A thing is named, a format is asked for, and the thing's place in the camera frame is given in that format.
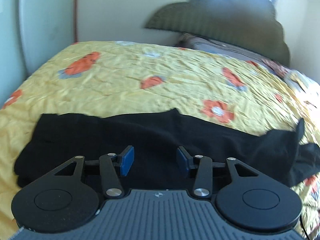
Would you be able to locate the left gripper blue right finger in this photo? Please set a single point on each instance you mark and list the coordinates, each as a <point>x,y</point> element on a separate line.
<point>198,167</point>

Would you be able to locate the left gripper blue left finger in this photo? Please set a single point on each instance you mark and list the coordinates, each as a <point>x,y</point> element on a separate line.
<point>112,167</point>

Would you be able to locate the black pants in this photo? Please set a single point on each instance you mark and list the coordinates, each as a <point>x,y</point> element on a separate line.
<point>156,138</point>

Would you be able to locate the yellow floral bed sheet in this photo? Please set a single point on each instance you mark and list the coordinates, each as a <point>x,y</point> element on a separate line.
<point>110,78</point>

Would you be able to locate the grey patterned pillow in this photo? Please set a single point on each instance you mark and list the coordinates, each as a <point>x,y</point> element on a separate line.
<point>218,47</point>

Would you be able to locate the white wardrobe sliding door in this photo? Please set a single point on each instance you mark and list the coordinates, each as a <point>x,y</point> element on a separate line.
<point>32,31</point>

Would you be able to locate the green padded headboard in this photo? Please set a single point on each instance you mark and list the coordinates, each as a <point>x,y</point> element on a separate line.
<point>249,24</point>

